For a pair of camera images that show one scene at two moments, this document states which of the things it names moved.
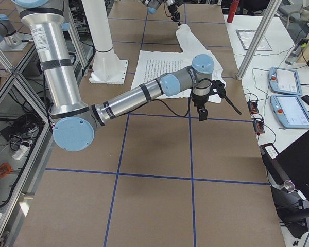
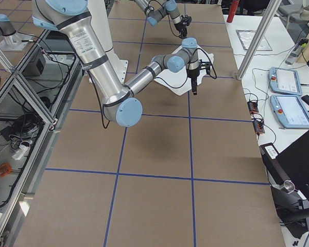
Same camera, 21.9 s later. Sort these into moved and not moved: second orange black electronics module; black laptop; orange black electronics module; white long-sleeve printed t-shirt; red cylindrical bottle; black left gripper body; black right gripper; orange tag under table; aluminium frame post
Moved: white long-sleeve printed t-shirt; black left gripper body; black right gripper
Not moved: orange black electronics module; black laptop; red cylindrical bottle; orange tag under table; second orange black electronics module; aluminium frame post
